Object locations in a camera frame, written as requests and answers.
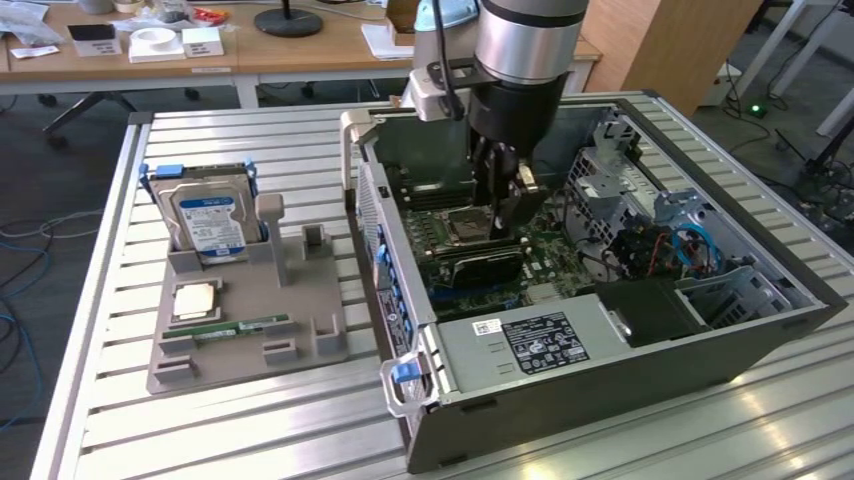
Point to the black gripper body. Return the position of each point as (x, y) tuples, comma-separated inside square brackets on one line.
[(517, 115)]

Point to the black graphics card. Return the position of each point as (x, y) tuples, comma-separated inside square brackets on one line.
[(487, 270)]

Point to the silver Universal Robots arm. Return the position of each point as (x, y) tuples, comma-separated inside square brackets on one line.
[(527, 40)]

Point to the CPU socket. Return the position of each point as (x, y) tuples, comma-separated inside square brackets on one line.
[(467, 225)]

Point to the green motherboard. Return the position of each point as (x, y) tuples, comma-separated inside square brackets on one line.
[(543, 260)]

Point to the metal drive cage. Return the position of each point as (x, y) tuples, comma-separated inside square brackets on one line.
[(601, 190)]

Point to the stack of papers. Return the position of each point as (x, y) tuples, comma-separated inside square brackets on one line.
[(387, 42)]

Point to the brown cardboard box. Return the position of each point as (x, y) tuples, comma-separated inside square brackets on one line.
[(402, 15)]

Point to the wooden cabinet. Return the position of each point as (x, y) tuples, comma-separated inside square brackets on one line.
[(688, 50)]

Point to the grey power supply unit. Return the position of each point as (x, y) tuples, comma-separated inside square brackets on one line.
[(481, 360)]

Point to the wooden desk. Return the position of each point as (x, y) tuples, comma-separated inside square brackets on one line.
[(301, 50)]

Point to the device with green light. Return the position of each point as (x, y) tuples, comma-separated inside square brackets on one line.
[(756, 109)]

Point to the blue case latch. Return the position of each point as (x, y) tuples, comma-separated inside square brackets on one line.
[(403, 373)]

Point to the silver disk bay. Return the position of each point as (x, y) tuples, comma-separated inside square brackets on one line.
[(754, 290)]

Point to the black lamp base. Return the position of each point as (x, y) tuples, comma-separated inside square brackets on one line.
[(289, 22)]

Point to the open grey PC case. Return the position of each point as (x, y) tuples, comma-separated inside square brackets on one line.
[(601, 410)]

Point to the grey parts rack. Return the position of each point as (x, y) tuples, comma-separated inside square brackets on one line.
[(254, 295)]

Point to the hard disk with blue rails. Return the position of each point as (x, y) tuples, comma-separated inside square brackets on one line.
[(207, 220)]

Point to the black equipment stand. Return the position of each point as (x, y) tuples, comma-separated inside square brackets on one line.
[(834, 145)]

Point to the small white box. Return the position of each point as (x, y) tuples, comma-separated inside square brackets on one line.
[(202, 42)]

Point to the red plastic item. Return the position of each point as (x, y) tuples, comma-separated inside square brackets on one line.
[(209, 16)]

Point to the silver CPU chip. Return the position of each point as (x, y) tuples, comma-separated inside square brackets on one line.
[(195, 301)]

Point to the green RAM stick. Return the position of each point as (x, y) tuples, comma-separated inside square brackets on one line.
[(221, 330)]

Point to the flat white box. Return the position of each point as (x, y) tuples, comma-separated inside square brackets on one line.
[(156, 54)]

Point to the white tape roll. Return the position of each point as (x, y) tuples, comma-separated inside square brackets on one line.
[(152, 36)]

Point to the black office chair base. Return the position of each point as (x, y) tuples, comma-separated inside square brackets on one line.
[(87, 107)]

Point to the white box with black top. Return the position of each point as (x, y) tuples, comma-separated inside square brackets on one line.
[(94, 40)]

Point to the white card with red print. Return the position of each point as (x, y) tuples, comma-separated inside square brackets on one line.
[(34, 51)]

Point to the clear plastic bag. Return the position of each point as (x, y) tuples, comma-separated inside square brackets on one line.
[(27, 22)]

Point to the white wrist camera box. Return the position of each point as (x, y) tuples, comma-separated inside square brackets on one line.
[(430, 97)]

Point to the white table frame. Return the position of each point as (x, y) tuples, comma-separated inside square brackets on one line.
[(801, 59)]

